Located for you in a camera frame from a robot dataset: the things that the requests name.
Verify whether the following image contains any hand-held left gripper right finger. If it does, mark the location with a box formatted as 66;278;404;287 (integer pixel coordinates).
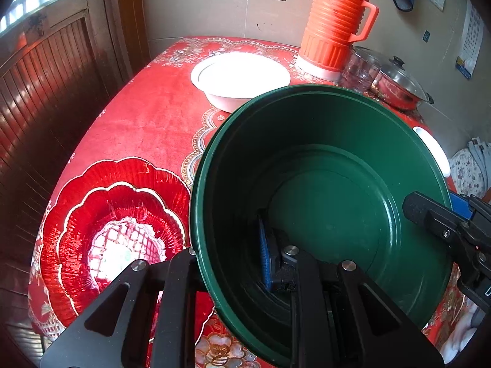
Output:
258;210;445;368

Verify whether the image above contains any white bowl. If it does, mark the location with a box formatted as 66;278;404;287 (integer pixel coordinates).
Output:
191;52;291;113

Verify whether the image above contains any door window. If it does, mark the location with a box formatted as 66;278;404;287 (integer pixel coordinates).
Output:
0;0;83;33

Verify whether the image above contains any orange thermos flask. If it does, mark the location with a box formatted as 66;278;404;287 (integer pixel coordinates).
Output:
298;0;380;81

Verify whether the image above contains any glass pot lid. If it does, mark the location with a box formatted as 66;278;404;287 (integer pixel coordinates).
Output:
378;57;426;96

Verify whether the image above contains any wall calendar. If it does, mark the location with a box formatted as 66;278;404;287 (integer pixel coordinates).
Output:
456;0;484;81

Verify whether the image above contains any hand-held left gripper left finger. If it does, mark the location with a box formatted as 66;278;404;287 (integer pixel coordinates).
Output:
40;247;215;368

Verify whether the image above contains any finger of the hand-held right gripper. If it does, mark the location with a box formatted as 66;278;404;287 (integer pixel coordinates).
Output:
450;192;472;221
403;192;471;242

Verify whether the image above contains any red gold-rimmed flower glass plate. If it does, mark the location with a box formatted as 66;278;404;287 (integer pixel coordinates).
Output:
38;156;215;338

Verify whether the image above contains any stainless steel pot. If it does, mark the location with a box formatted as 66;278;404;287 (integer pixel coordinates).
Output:
370;57;435;111

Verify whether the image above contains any red floral tablecloth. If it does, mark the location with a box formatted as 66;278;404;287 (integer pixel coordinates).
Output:
29;37;476;368

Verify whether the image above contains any green plastic basin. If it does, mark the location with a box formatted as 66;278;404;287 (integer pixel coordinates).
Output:
189;85;454;368

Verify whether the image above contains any floral fabric bag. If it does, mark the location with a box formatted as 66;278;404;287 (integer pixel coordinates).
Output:
449;136;491;200

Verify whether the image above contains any clear glass cup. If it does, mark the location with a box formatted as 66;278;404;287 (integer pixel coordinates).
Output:
339;46;382;94

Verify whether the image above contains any wooden door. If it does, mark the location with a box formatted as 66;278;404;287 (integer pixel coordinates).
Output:
0;0;150;215

